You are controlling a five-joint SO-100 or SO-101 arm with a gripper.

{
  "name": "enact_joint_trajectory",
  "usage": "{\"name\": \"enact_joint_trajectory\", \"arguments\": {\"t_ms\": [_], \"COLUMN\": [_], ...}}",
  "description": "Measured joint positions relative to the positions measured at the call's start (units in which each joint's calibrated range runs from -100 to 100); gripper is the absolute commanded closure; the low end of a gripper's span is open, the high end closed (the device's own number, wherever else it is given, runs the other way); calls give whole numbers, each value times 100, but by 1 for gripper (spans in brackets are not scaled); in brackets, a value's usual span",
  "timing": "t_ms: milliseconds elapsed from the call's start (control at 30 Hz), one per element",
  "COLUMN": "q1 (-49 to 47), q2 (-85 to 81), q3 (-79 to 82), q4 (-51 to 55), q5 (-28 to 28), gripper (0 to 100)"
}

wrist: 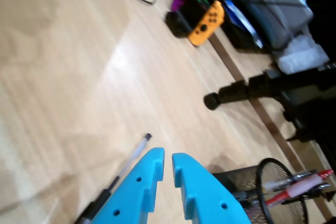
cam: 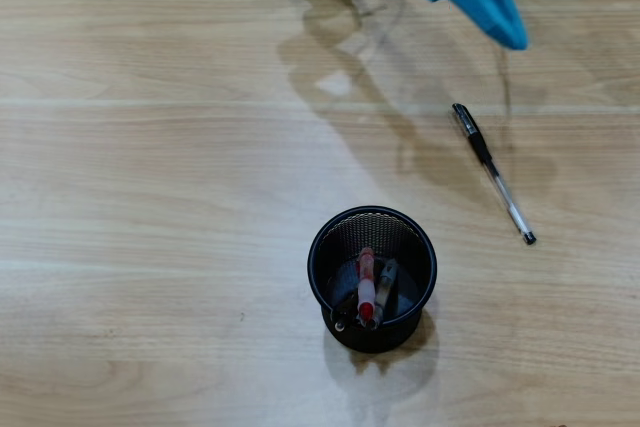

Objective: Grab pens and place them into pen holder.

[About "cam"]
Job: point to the clear pen black cap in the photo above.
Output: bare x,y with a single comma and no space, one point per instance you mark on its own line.
480,147

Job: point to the clear pen grey grip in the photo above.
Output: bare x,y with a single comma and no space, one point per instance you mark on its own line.
386,277

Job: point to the red retractable pen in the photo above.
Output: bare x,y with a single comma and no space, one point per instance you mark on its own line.
366,287

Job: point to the black retractable pen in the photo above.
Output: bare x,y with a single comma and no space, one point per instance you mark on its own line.
340,325

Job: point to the black mesh pen holder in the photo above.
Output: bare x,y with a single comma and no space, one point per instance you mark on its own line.
370,339

